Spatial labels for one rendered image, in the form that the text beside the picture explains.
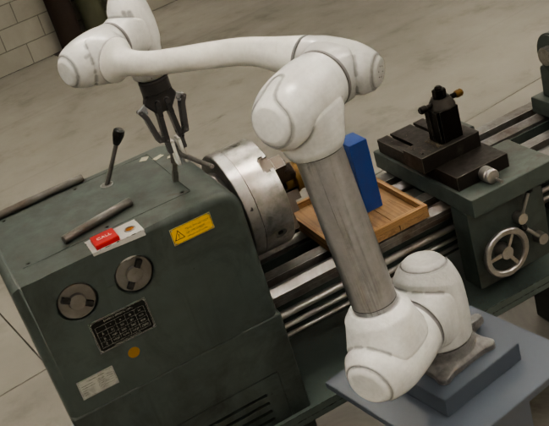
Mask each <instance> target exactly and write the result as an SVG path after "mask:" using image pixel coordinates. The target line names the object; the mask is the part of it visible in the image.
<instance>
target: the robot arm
mask: <svg viewBox="0 0 549 426"><path fill-rule="evenodd" d="M235 66H253V67H259V68H265V69H268V70H271V71H273V72H275V74H274V75H273V76H272V77H271V78H270V79H269V80H268V81H267V82H266V83H265V84H264V86H263V87H262V88H261V90H260V92H259V93H258V95H257V97H256V98H255V102H254V105H253V107H252V111H251V123H252V127H253V129H254V131H255V134H256V135H257V137H258V138H259V139H260V140H261V141H262V142H263V143H264V144H265V145H267V146H269V147H271V148H273V149H275V150H280V151H281V152H282V153H283V154H284V155H285V156H286V157H287V158H288V159H289V160H290V161H292V162H294V163H296V164H297V167H298V169H299V173H300V175H301V177H302V180H303V182H304V185H305V188H306V191H307V193H308V195H309V197H310V202H311V203H312V206H313V208H314V211H315V213H316V217H317V219H318V221H319V223H320V226H321V229H322V232H323V234H324V237H325V239H326V241H327V245H328V248H329V250H330V252H331V255H332V258H333V261H334V263H335V266H336V267H337V270H338V274H339V276H340V278H341V281H342V283H343V287H344V289H345V292H346V294H347V296H348V299H349V302H350V305H351V306H350V307H349V310H348V312H347V314H346V316H345V320H344V323H345V328H346V342H347V352H348V353H347V355H346V357H345V373H346V377H347V380H348V382H349V383H350V385H351V387H352V388H353V390H354V391H355V392H356V393H357V394H358V395H359V396H361V397H363V398H364V399H366V400H367V401H373V402H383V401H392V400H395V399H397V398H399V397H400V396H402V395H404V394H405V393H407V392H408V391H409V390H411V389H412V388H413V387H414V386H415V385H416V384H417V382H418V381H419V380H420V379H421V377H422V376H423V375H424V374H426V375H428V376H430V377H432V378H433V379H434V380H435V381H436V382H437V383H438V384H439V385H448V384H449V383H451V381H452V380H453V378H454V377H455V376H456V375H457V374H459V373H460V372H461V371H463V370H464V369H466V368H467V367H468V366H470V365H471V364H472V363H473V362H474V361H475V360H477V359H478V358H479V357H481V356H482V355H483V354H485V353H487V352H489V351H491V350H493V349H494V348H495V347H496V344H495V341H494V340H493V339H491V338H488V337H484V336H480V335H478V334H476V333H475V332H476V331H477V330H478V329H479V328H480V326H481V325H482V324H483V322H484V320H483V317H482V316H481V314H473V315H471V316H470V311H469V302H468V299H467V295H466V291H465V288H464V284H463V281H462V278H461V276H460V274H459V273H458V271H457V269H456V268H455V266H454V265H453V263H452V262H451V261H450V260H449V259H448V258H447V257H444V256H442V255H441V254H439V253H438V252H435V251H430V250H424V251H419V252H415V253H412V254H410V255H408V256H407V257H406V258H405V259H404V260H403V261H401V263H400V264H399V265H398V268H397V269H396V271H395V274H394V276H393V281H392V279H391V277H390V275H389V272H388V269H387V266H386V263H385V260H384V258H383V255H382V252H381V249H380V246H379V244H378V242H377V239H376V234H375V233H374V230H373V227H372V225H371V221H370V218H369V216H368V213H367V211H366V208H365V204H364V201H363V200H362V197H361V194H360V191H359V188H358V185H357V183H356V180H355V178H354V174H353V171H352V169H351V166H350V164H349V159H348V157H347V155H346V152H345V149H344V147H343V142H344V139H345V124H344V104H346V103H347V102H348V101H350V100H352V99H353V98H354V97H355V95H366V94H368V93H370V92H372V91H374V90H376V89H377V87H378V86H379V85H380V84H381V83H382V81H383V77H384V72H385V64H384V60H383V58H382V57H381V56H380V54H379V53H378V52H376V51H375V50H373V49H372V48H370V47H369V46H367V45H365V44H363V43H360V42H358V41H353V40H350V39H345V38H341V37H336V36H329V35H291V36H255V37H240V38H231V39H224V40H219V41H208V42H203V43H198V44H193V45H188V46H178V47H172V48H167V49H162V47H161V42H160V34H159V30H158V27H157V24H156V20H155V18H154V15H153V13H152V11H151V9H150V7H149V5H148V3H147V1H146V0H107V20H106V21H105V22H104V23H103V24H102V25H99V26H97V27H95V28H92V29H90V30H88V31H86V32H85V33H83V34H81V35H79V36H77V37H76V38H74V39H73V40H72V41H71V42H70V43H69V44H68V45H67V46H66V47H65V48H64V49H63V50H62V51H61V53H60V54H59V56H58V72H59V75H60V77H61V78H62V80H63V81H64V82H65V83H66V84H67V85H70V86H71V87H73V88H79V89H80V88H89V87H91V86H93V85H104V84H111V83H119V82H121V81H122V80H124V79H125V78H126V77H127V76H132V77H133V80H134V81H136V82H138V86H139V87H140V92H141V94H142V96H143V106H142V107H141V109H140V110H137V111H136V113H137V114H138V115H140V116H141V117H142V118H143V120H144V121H145V124H146V125H147V127H148V129H149V130H150V131H151V133H152V135H153V137H154V138H155V140H156V141H157V142H158V143H160V144H161V143H165V146H166V148H167V152H168V153H170V154H173V158H174V160H175V162H176V163H177V164H178V165H179V166H181V165H182V163H181V160H180V158H179V156H178V152H177V149H176V146H175V144H174V141H173V140H172V139H170V138H169V135H168V131H167V126H166V124H165V120H164V116H163V112H165V111H167V114H168V116H169V118H170V120H171V123H172V125H173V128H174V130H175V133H176V134H177V135H176V134H175V135H174V138H175V140H176V143H177V146H178V148H179V149H180V150H181V151H182V152H183V153H185V150H184V148H185V147H187V144H186V141H185V138H184V134H185V133H186V132H188V131H189V124H188V118H187V112H186V105H185V100H186V94H185V93H184V92H183V91H180V92H177V91H175V90H174V89H173V88H172V86H171V83H170V80H169V78H168V74H176V73H183V72H190V71H198V70H205V69H212V68H226V67H235ZM175 96H176V100H178V112H179V117H180V123H181V127H180V125H179V122H178V119H177V117H176V115H175V112H174V110H173V102H174V99H175ZM147 108H148V109H150V110H151V111H153V112H154V113H155V115H156V120H157V122H158V125H159V129H160V131H161V135H162V137H161V136H160V134H159V133H158V132H157V130H156V128H155V126H154V124H153V123H152V121H151V120H150V118H149V117H148V116H147V114H148V111H147ZM185 154H186V153H185Z"/></svg>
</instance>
